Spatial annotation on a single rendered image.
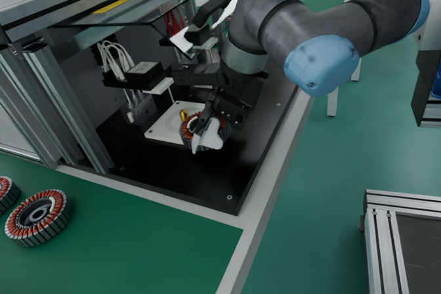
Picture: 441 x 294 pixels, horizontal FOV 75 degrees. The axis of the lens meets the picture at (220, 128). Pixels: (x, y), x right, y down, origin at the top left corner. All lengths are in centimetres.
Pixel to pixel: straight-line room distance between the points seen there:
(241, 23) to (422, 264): 95
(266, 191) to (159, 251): 21
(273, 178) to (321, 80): 28
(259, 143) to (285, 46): 30
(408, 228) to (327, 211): 37
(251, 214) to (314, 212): 94
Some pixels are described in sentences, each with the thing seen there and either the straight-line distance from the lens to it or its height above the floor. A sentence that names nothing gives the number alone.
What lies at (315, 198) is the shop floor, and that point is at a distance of 150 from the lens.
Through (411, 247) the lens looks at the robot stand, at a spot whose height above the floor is 21.
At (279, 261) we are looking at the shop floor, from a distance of 132.
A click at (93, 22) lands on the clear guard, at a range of 55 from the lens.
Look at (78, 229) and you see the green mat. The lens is 63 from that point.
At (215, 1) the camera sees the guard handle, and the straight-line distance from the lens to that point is 51.
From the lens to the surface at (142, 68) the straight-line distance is 69.
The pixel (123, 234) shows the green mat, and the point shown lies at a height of 75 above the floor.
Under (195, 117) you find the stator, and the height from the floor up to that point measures 82.
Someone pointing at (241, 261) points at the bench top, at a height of 75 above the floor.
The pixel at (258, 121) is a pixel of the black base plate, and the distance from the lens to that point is 68.
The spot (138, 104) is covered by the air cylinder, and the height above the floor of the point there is 82.
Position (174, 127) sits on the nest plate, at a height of 78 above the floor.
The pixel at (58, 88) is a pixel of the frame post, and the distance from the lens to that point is 58.
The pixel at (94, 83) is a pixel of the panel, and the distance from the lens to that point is 83.
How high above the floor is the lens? 117
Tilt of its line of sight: 37 degrees down
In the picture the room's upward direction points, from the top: 13 degrees counter-clockwise
